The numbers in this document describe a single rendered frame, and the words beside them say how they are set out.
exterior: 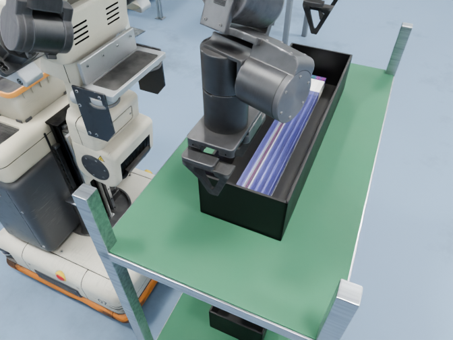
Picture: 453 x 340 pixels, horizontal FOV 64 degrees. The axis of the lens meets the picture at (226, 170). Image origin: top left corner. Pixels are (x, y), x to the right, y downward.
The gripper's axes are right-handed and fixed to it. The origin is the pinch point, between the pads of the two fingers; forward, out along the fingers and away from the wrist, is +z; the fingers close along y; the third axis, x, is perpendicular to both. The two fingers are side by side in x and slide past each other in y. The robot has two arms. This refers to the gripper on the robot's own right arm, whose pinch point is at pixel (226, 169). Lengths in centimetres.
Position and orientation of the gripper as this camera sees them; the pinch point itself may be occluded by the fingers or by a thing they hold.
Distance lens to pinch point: 54.1
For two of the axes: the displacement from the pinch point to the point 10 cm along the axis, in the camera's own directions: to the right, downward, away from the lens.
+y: 4.2, -6.5, 6.4
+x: -9.1, -2.9, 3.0
